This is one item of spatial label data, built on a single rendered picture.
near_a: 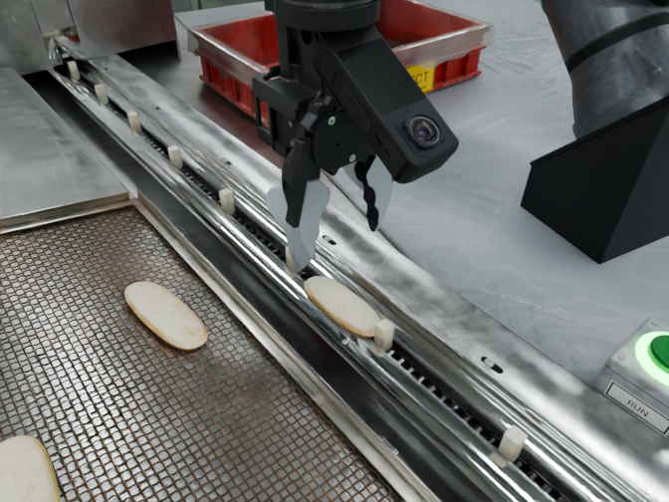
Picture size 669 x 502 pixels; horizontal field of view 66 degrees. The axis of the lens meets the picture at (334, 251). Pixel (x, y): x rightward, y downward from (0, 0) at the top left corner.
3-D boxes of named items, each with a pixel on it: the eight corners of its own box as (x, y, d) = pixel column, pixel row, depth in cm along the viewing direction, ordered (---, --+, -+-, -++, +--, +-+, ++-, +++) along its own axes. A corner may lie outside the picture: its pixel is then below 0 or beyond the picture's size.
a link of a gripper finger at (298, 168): (314, 215, 43) (340, 115, 39) (327, 225, 42) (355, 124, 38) (268, 220, 40) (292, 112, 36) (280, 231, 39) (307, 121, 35)
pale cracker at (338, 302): (392, 325, 49) (393, 317, 48) (363, 346, 47) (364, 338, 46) (323, 272, 55) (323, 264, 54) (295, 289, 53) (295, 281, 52)
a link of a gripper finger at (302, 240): (273, 241, 48) (295, 146, 44) (311, 275, 44) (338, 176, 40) (244, 245, 46) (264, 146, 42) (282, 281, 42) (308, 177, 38)
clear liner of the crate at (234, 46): (489, 75, 102) (500, 23, 96) (282, 145, 80) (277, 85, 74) (380, 31, 123) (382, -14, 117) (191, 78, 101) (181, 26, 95)
